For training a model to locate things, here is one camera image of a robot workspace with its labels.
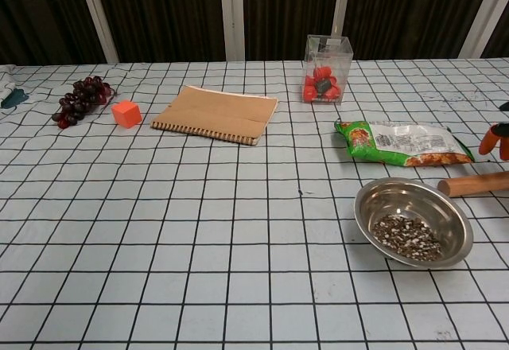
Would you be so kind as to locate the clear plastic box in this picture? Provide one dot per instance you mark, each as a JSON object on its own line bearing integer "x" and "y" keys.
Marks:
{"x": 330, "y": 55}

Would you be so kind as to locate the green snack bag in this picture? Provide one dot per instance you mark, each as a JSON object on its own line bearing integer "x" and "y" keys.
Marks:
{"x": 397, "y": 143}

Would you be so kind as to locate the small black block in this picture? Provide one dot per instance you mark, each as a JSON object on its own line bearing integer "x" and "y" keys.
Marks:
{"x": 323, "y": 86}

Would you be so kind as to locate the stainless steel bowl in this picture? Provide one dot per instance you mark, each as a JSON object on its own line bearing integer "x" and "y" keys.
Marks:
{"x": 397, "y": 195}

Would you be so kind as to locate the white metal frame post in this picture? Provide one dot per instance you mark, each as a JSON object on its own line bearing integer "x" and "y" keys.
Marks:
{"x": 483, "y": 14}
{"x": 97, "y": 16}
{"x": 342, "y": 0}
{"x": 232, "y": 16}

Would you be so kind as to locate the checked white tablecloth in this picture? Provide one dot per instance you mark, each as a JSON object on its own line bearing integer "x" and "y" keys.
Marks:
{"x": 199, "y": 226}

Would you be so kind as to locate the wooden rolling pin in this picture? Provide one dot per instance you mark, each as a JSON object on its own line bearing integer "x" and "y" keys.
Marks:
{"x": 477, "y": 183}

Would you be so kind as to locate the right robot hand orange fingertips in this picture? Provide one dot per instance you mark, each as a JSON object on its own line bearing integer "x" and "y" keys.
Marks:
{"x": 487, "y": 143}

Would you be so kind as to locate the red toy pieces pile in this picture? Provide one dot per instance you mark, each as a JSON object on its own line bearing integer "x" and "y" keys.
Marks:
{"x": 308, "y": 93}

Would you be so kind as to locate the purple grape bunch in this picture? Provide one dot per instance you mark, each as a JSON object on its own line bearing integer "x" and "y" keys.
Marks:
{"x": 79, "y": 99}

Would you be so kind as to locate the dark teal patch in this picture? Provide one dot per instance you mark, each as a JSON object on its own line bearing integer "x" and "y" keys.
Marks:
{"x": 16, "y": 98}

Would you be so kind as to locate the brown and white mixed grains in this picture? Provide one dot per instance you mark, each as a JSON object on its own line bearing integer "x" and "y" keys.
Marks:
{"x": 405, "y": 238}

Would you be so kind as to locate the brown spiral notebook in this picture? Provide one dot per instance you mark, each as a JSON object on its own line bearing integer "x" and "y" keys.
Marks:
{"x": 214, "y": 111}

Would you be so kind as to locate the orange cube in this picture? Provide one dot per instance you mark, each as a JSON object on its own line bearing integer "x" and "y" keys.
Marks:
{"x": 126, "y": 114}

